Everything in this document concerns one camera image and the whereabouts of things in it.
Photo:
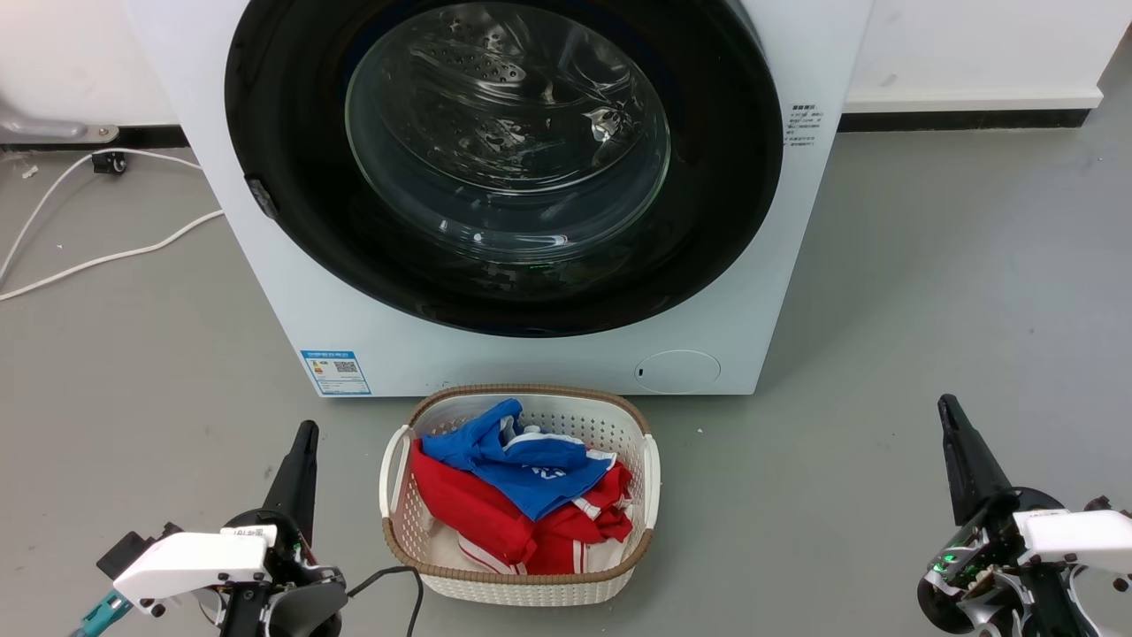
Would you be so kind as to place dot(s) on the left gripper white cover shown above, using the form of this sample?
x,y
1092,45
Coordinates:
x,y
190,562

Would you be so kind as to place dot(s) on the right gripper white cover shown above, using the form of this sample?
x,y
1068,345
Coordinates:
x,y
1074,535

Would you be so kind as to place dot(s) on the black round washer door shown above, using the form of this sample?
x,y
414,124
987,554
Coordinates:
x,y
707,221

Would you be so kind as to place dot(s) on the white front-load washing machine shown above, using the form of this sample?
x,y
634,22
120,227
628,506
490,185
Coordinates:
x,y
531,363

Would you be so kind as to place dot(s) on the blue energy label sticker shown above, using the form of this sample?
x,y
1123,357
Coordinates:
x,y
336,373

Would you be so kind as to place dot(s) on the red white-striped garment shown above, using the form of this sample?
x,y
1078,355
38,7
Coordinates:
x,y
469,513

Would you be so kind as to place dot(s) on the blue garment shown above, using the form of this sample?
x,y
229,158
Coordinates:
x,y
531,482

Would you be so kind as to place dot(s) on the white brown-rimmed laundry basket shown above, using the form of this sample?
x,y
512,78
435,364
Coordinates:
x,y
522,588

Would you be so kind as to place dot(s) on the round drain filter cover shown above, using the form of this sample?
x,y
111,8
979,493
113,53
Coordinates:
x,y
677,372

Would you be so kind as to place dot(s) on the black baseboard strip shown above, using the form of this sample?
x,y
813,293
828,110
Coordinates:
x,y
964,120

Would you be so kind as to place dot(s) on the small black floor plug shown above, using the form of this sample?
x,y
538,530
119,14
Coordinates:
x,y
108,163

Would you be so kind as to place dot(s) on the small text sticker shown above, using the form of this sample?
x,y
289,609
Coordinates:
x,y
803,126

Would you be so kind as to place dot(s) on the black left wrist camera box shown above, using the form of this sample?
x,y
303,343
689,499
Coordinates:
x,y
128,553

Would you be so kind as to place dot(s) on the grey pipe bracket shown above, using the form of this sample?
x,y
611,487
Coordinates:
x,y
44,129

